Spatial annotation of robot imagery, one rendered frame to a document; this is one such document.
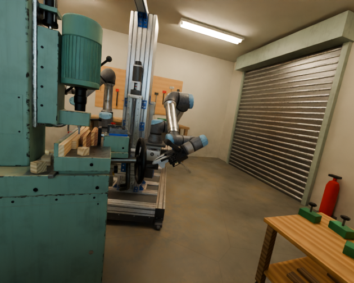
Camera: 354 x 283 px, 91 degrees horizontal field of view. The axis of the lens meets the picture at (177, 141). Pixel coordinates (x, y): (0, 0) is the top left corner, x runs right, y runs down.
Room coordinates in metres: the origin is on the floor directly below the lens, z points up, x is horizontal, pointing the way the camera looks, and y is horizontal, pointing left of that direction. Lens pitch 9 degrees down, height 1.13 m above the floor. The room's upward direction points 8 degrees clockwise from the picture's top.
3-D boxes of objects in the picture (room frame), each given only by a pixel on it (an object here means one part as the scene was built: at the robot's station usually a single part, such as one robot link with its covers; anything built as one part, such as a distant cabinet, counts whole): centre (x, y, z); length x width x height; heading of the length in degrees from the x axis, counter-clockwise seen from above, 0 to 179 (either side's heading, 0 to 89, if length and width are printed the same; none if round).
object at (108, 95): (1.79, 0.75, 1.19); 0.15 x 0.12 x 0.55; 18
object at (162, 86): (4.25, 0.99, 1.50); 2.00 x 0.04 x 0.90; 109
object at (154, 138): (1.70, 0.22, 0.87); 0.15 x 0.15 x 0.10
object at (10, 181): (0.87, 0.64, 0.76); 0.57 x 0.45 x 0.09; 112
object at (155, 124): (1.70, 0.21, 0.98); 0.13 x 0.12 x 0.14; 108
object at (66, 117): (0.91, 0.55, 1.03); 0.14 x 0.07 x 0.09; 112
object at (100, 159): (0.98, 0.44, 0.87); 0.61 x 0.30 x 0.06; 22
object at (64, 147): (0.94, 0.56, 0.92); 0.60 x 0.02 x 0.05; 22
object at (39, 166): (0.71, 0.58, 0.82); 0.04 x 0.04 x 0.05; 75
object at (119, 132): (1.02, 0.36, 0.99); 0.13 x 0.11 x 0.06; 22
